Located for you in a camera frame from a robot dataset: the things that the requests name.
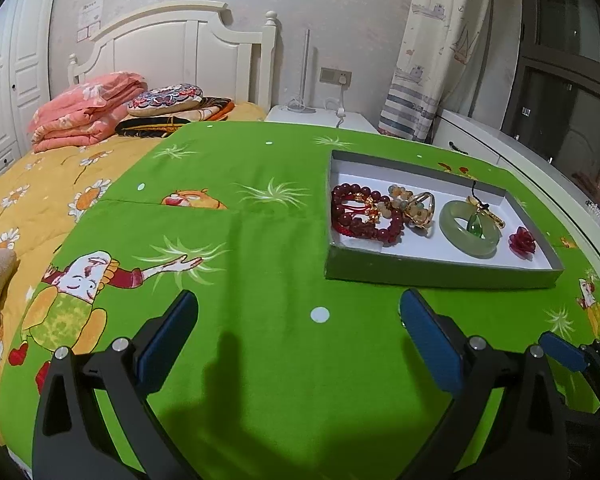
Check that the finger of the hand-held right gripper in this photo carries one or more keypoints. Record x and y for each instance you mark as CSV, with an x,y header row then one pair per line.
x,y
562,351

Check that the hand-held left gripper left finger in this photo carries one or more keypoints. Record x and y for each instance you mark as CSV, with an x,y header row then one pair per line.
x,y
167,340

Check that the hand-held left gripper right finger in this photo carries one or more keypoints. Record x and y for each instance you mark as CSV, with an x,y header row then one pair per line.
x,y
430,345

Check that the grey cardboard tray box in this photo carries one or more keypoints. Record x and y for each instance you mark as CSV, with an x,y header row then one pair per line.
x,y
430,275

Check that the pale green jade bangle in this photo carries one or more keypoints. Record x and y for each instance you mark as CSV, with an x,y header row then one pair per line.
x,y
452,227

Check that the green leaf pendant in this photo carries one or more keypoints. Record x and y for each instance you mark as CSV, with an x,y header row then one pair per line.
x,y
475,225

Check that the gold bangle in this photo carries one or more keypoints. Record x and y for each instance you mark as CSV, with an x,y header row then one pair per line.
x,y
427,200

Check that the red rose ornament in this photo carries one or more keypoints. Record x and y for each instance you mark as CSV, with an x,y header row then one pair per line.
x,y
522,244

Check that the green cartoon printed cloth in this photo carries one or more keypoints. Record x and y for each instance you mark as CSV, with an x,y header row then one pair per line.
x,y
270,270

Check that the white dresser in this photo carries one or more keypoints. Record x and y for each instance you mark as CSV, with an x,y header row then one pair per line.
x,y
485,142

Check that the black orange folded blanket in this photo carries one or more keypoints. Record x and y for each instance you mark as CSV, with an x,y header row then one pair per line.
x,y
150,127

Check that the patterned embroidered pillow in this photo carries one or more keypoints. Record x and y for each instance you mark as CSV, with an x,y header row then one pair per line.
x,y
165,100

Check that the pink folded quilt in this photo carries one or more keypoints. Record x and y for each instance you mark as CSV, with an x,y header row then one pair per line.
x,y
80,115

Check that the white nightstand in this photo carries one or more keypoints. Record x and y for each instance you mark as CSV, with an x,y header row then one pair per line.
x,y
315,119

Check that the dark framed window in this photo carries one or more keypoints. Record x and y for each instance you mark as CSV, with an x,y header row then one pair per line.
x,y
570,60

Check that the ship printed curtain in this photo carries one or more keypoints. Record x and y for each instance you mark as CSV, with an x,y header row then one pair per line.
x,y
430,50

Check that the white bed headboard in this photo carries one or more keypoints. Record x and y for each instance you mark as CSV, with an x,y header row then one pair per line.
x,y
170,45

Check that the white stick lamp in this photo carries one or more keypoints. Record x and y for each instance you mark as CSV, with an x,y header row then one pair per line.
x,y
305,70

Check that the white wardrobe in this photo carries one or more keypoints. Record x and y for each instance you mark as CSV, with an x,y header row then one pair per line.
x,y
5,75

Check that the grey wall socket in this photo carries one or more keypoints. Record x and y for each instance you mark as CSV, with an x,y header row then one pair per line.
x,y
328,75

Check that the white wall papers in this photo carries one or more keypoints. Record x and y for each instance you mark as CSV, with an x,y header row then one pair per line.
x,y
91,15

